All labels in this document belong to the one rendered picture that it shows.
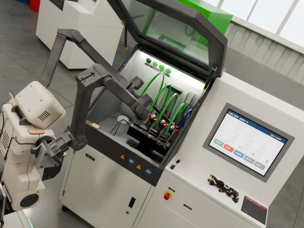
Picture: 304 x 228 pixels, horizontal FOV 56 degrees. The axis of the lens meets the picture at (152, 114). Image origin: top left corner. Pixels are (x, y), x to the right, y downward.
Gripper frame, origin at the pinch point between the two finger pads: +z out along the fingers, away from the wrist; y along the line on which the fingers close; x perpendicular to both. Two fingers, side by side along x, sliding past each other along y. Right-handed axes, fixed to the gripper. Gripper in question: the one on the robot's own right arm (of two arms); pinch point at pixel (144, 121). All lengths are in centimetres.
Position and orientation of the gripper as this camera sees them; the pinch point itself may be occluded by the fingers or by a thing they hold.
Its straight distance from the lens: 176.7
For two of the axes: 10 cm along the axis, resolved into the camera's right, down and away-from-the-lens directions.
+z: 2.3, 4.2, 8.8
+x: -7.2, -5.4, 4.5
